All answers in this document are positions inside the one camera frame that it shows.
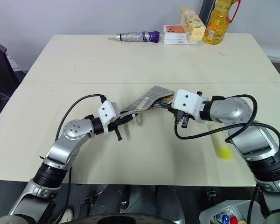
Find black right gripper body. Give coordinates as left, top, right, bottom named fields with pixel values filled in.
left=170, top=107, right=190, bottom=122

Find black upright panel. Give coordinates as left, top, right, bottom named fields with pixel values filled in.
left=199, top=0, right=217, bottom=27

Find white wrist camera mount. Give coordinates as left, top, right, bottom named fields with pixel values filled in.
left=171, top=89, right=210, bottom=124
left=97, top=99, right=121, bottom=135

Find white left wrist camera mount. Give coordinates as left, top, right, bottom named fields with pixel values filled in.
left=97, top=99, right=121, bottom=135

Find plain white phone box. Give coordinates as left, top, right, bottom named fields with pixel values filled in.
left=163, top=38, right=198, bottom=45

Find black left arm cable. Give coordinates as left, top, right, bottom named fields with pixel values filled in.
left=55, top=94, right=107, bottom=212

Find folded silver purple umbrella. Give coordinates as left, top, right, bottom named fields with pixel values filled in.
left=108, top=30, right=160, bottom=44

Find yellow cooking oil bottle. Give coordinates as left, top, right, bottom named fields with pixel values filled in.
left=203, top=0, right=242, bottom=46

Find black office chair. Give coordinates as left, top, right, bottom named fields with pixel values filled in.
left=0, top=35, right=27, bottom=129

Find grey plastic bin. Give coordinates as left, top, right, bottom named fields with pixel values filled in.
left=199, top=200, right=272, bottom=224

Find yellow highlighter pen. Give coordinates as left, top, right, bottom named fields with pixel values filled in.
left=207, top=124, right=233, bottom=161

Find grey grid pattern pouch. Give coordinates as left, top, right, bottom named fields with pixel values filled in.
left=120, top=85, right=176, bottom=128

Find white phone box orange print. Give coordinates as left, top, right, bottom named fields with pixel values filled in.
left=163, top=24, right=189, bottom=40

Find yellow drink carton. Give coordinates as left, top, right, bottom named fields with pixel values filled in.
left=179, top=7, right=207, bottom=43

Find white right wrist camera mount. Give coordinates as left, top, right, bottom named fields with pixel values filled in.
left=171, top=89, right=210, bottom=124

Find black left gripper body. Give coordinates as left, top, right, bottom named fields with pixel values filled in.
left=107, top=115, right=122, bottom=133

